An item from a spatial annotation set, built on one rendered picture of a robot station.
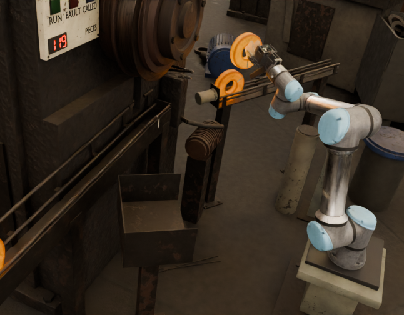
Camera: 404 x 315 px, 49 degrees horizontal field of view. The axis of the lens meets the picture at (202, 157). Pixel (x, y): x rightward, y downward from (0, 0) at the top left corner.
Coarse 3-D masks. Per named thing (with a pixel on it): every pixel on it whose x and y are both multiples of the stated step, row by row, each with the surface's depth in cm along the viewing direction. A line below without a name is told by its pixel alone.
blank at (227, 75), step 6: (222, 72) 205; (228, 72) 203; (234, 72) 204; (222, 78) 203; (228, 78) 204; (234, 78) 206; (240, 78) 208; (216, 84) 204; (222, 84) 204; (234, 84) 211; (240, 84) 211; (222, 90) 206; (228, 90) 212; (234, 90) 211; (240, 90) 213
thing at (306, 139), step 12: (300, 132) 220; (312, 132) 220; (300, 144) 221; (312, 144) 220; (300, 156) 224; (312, 156) 227; (288, 168) 232; (300, 168) 228; (288, 180) 234; (300, 180) 233; (288, 192) 238; (300, 192) 239; (276, 204) 247; (288, 204) 242
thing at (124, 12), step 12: (120, 0) 132; (132, 0) 131; (120, 12) 133; (132, 12) 131; (120, 24) 135; (132, 24) 132; (120, 36) 137; (132, 36) 135; (120, 48) 140; (132, 48) 137; (132, 60) 141; (132, 72) 154; (144, 72) 151
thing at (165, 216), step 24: (120, 192) 131; (144, 192) 144; (168, 192) 147; (120, 216) 130; (144, 216) 141; (168, 216) 143; (120, 240) 132; (144, 240) 121; (168, 240) 123; (192, 240) 125; (144, 264) 126; (144, 288) 151; (144, 312) 159
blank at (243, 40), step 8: (248, 32) 190; (240, 40) 187; (248, 40) 189; (256, 40) 191; (232, 48) 189; (240, 48) 189; (232, 56) 190; (240, 56) 191; (240, 64) 193; (248, 64) 196
